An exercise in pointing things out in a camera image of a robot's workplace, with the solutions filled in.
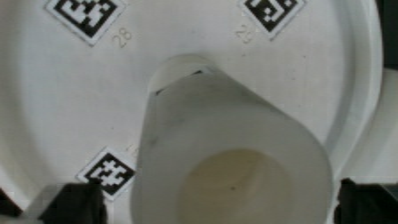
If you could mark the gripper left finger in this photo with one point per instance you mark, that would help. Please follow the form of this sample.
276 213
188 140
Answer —
68 204

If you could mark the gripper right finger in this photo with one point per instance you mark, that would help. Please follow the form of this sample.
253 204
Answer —
367 203

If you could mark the white cylindrical table leg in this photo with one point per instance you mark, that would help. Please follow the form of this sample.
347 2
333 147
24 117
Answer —
234 168

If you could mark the white round table top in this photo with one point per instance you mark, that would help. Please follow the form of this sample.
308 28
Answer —
76 80

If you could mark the white L-shaped fence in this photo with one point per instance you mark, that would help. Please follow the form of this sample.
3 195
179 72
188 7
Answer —
372 165

